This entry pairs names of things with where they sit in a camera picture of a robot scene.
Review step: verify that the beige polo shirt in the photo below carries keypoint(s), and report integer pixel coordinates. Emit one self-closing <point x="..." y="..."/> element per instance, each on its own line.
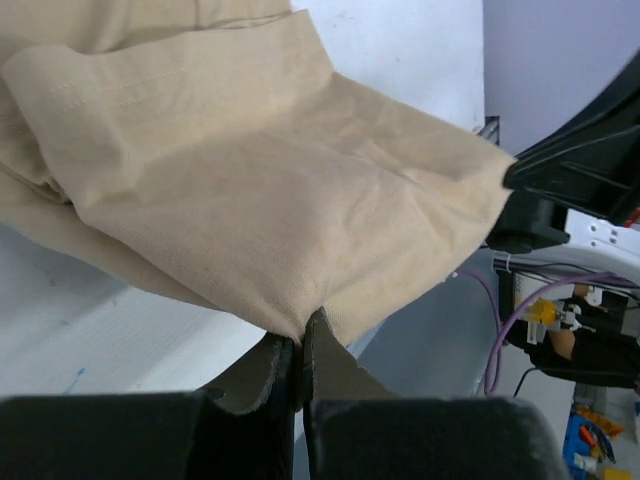
<point x="209" y="152"/>

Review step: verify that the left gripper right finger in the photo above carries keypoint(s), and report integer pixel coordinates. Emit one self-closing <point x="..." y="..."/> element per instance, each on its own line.
<point x="355" y="428"/>

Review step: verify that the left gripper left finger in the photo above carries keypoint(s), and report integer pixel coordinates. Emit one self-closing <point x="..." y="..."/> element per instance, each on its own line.
<point x="238" y="426"/>

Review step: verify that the yellow connector device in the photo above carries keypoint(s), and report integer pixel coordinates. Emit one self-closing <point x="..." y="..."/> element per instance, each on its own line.
<point x="545" y="316"/>

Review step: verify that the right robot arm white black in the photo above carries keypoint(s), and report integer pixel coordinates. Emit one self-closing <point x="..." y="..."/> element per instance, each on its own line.
<point x="599" y="235"/>

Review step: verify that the operator hand in background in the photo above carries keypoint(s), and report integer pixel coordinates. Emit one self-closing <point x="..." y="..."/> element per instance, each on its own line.
<point x="566" y="342"/>

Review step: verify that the blue and yellow toolbox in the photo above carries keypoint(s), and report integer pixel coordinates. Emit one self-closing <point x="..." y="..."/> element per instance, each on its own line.
<point x="589" y="446"/>

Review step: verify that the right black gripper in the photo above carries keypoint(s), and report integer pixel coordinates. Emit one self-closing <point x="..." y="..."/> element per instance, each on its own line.
<point x="596" y="152"/>

